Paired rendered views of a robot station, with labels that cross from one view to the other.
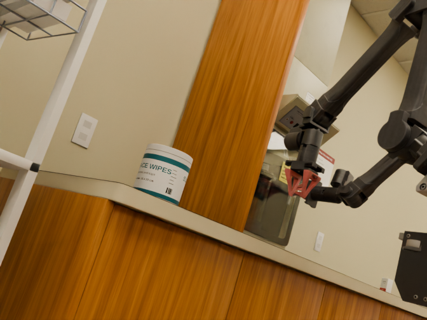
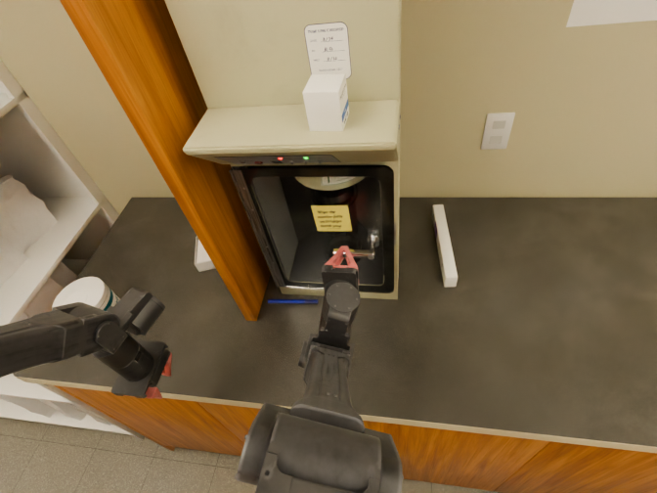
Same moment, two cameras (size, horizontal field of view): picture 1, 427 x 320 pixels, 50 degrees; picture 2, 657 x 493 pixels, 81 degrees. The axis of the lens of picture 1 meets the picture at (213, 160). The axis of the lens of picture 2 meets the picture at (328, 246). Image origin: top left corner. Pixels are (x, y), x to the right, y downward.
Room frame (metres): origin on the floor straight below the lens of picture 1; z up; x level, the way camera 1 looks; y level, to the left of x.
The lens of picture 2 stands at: (1.45, -0.77, 1.82)
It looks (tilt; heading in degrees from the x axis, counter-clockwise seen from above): 49 degrees down; 59
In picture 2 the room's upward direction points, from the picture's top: 11 degrees counter-clockwise
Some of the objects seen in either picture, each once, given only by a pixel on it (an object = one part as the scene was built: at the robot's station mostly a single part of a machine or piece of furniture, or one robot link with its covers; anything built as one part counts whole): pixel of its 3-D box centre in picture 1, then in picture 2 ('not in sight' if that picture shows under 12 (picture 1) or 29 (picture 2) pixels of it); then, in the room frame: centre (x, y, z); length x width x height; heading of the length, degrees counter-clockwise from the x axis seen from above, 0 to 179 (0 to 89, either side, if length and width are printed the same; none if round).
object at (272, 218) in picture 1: (277, 187); (325, 239); (1.74, -0.27, 1.19); 0.30 x 0.01 x 0.40; 131
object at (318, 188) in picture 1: (319, 193); (338, 295); (1.66, -0.41, 1.20); 0.07 x 0.07 x 0.10; 43
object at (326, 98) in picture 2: not in sight; (327, 103); (1.75, -0.35, 1.54); 0.05 x 0.05 x 0.06; 38
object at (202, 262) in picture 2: not in sight; (222, 247); (1.60, 0.12, 0.96); 0.16 x 0.12 x 0.04; 150
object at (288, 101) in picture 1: (305, 124); (297, 151); (1.70, -0.30, 1.46); 0.32 x 0.12 x 0.10; 132
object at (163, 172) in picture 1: (161, 177); (95, 312); (1.22, 0.12, 1.02); 0.13 x 0.13 x 0.15
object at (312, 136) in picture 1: (310, 140); (117, 343); (1.30, -0.26, 1.27); 0.07 x 0.06 x 0.07; 28
